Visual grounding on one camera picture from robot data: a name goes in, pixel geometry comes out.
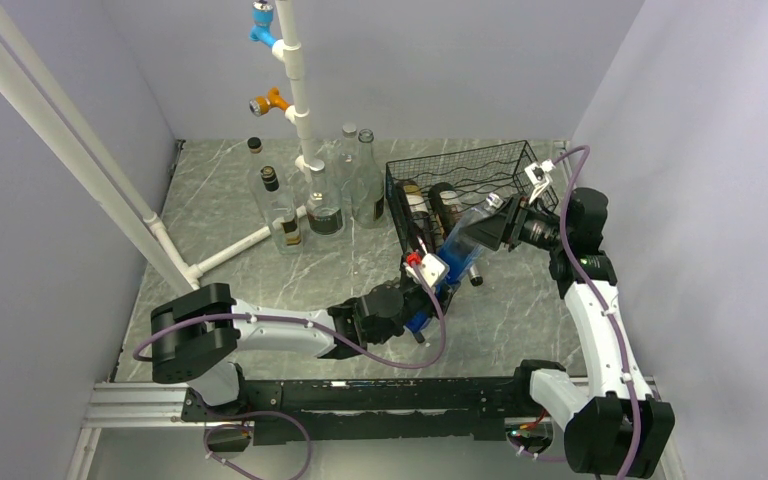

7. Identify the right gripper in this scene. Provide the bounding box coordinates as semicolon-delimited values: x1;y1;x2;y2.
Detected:
459;192;570;252

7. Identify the blue label clear bottle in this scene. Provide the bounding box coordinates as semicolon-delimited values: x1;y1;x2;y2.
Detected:
429;186;504;311

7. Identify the green wine bottle silver cap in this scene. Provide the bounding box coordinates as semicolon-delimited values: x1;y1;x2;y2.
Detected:
428;182;485;288

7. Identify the red wine bottle gold cap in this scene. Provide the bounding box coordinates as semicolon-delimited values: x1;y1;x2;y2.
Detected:
397;180;438;254

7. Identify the clear frosted wine bottle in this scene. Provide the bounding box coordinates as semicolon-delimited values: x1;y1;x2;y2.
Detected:
349;128;385;228

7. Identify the clear bottle dark label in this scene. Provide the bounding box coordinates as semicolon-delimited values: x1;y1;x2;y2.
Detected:
305;159;344;236

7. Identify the round clear glass bottle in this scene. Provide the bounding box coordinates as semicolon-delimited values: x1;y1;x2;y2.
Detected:
334;122;358;205

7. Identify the clear bottle white label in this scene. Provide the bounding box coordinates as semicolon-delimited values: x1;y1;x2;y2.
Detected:
247;137;280;216

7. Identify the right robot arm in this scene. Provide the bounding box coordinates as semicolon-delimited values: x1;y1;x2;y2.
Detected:
465;188;675;479

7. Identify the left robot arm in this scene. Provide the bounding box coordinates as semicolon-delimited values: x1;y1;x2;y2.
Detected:
132;280;450;420

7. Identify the orange pipe nozzle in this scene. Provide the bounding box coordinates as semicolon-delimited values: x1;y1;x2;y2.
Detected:
249;87;290;117

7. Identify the blue pipe nozzle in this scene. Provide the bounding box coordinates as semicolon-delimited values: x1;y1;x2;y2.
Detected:
249;0;276;48

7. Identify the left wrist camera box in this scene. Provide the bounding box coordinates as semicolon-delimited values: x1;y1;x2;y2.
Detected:
404;251;449;288

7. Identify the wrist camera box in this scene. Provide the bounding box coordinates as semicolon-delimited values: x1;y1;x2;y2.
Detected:
524;159;555;205
404;251;449;288

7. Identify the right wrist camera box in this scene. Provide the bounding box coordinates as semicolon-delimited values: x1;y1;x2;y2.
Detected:
524;159;555;205

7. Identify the black wire wine rack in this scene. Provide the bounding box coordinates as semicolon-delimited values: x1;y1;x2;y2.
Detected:
385;140;548;254

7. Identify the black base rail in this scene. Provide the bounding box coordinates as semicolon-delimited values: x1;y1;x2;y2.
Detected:
181;374;542;446

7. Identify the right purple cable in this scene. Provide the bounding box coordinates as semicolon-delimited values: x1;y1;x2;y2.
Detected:
504;145;644;480

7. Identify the white pvc pipe frame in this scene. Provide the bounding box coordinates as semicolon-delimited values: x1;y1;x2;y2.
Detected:
0;1;315;293

